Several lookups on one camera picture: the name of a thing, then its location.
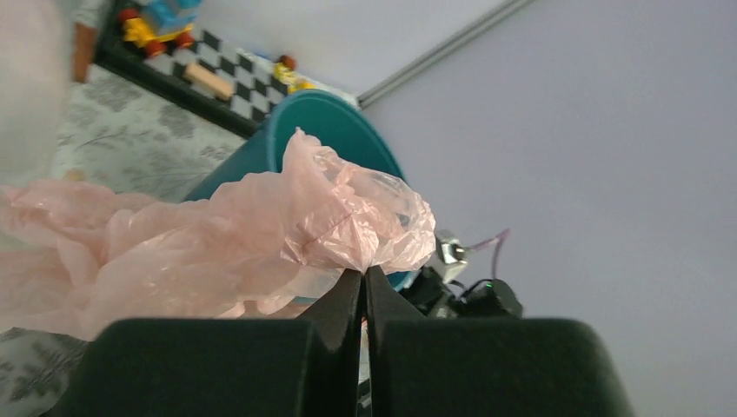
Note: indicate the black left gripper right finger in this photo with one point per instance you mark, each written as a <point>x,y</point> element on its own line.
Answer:
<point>421,366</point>

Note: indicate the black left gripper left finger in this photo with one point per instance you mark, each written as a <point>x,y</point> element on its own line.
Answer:
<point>307,366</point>

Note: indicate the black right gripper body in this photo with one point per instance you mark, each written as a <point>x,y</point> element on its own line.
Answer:
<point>451,300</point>

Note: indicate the pink plastic bag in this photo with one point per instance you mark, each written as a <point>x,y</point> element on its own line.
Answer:
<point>91,256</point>

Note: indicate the teal plastic trash bin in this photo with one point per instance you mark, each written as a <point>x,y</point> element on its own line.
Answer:
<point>322,126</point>

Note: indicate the black white checkerboard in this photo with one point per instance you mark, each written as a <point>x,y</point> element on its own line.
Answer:
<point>257,92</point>

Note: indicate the yellow toy figure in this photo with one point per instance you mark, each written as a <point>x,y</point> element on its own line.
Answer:
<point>284,71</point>

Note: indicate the floral tablecloth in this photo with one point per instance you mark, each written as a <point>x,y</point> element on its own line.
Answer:
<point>139,147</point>

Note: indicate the wooden block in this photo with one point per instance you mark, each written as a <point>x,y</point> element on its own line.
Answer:
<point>221,88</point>

